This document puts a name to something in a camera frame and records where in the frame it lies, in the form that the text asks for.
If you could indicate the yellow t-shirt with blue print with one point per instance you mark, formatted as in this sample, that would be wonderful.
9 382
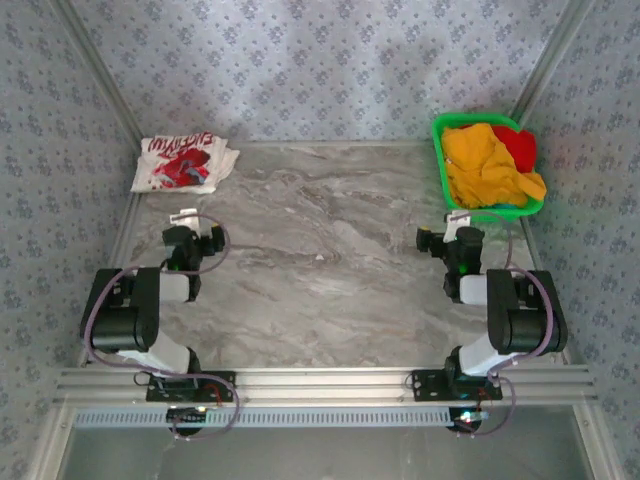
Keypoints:
480 165

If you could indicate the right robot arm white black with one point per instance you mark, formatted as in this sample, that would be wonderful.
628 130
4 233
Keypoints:
520 320

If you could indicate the green plastic basket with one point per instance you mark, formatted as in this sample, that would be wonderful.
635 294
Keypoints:
520 212

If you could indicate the folded white red-print t-shirt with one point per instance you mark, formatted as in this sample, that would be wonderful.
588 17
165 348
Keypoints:
180 165

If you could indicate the red t-shirt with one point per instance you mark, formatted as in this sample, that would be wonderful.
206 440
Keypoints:
520 150

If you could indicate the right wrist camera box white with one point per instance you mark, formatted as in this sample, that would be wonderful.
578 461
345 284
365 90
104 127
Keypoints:
456 225

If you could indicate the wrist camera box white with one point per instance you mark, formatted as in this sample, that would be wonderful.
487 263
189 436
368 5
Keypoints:
184 219
456 225

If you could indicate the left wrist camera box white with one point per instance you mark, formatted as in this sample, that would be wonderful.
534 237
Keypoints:
184 219

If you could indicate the aluminium table end rail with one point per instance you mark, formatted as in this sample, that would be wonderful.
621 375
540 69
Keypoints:
325 143

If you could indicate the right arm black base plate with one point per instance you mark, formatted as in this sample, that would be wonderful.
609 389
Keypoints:
425 385

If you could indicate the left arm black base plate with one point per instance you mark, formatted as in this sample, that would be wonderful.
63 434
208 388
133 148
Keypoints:
225 387

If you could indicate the wide aluminium mounting rail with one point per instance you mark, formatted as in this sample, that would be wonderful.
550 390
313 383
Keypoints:
325 385

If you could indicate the aluminium frame post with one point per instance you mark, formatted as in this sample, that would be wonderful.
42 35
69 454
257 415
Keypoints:
100 75
550 60

